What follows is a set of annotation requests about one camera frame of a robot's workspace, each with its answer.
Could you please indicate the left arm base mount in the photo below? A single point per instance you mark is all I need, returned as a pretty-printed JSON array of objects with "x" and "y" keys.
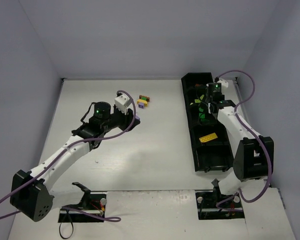
[{"x": 91, "y": 202}]

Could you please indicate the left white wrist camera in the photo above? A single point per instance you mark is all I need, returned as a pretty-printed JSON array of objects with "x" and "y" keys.
[{"x": 122, "y": 103}]

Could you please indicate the yellow long lego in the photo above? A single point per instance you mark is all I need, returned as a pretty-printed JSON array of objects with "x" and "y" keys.
[{"x": 208, "y": 138}]

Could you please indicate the black compartment bin row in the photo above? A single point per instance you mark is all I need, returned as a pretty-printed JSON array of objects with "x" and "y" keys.
[{"x": 210, "y": 144}]

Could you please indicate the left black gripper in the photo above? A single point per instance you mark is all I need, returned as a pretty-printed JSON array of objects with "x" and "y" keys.
[{"x": 125, "y": 120}]

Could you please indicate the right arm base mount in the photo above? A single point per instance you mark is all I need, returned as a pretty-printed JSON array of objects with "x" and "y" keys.
[{"x": 212, "y": 205}]

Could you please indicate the purple block lego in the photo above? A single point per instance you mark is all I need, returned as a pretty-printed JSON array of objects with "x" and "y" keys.
[{"x": 141, "y": 105}]

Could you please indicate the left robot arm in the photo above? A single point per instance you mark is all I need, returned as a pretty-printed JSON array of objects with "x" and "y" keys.
[{"x": 31, "y": 192}]

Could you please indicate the yellow curved lego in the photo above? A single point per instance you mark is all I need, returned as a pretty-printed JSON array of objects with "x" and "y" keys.
[{"x": 139, "y": 101}]

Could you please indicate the dark brown lego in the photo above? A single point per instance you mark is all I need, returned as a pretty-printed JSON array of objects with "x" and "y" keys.
[{"x": 143, "y": 96}]

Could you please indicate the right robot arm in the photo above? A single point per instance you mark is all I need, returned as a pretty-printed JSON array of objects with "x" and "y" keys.
[{"x": 253, "y": 153}]

